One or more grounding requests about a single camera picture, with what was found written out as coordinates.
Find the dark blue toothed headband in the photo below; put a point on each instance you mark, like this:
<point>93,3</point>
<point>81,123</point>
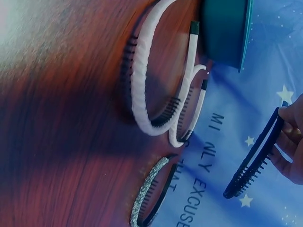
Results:
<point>256,153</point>

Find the person's right thumb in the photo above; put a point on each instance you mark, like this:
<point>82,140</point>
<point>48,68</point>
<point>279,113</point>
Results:
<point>293,116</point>

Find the wide white fabric headband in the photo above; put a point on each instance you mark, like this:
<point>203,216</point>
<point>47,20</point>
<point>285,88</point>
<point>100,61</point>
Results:
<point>142,71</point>

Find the thin white fabric headband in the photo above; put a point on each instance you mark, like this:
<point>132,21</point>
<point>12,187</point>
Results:
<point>183,111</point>

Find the person's right hand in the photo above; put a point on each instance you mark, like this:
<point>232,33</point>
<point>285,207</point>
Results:
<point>294,118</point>

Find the teal round container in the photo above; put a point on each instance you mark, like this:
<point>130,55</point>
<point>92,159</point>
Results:
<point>223,30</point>

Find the person's right fingers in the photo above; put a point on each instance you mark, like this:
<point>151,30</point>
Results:
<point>290,166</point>

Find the rhinestone headband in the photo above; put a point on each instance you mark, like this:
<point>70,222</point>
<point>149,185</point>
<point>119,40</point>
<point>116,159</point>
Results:
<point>146,184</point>

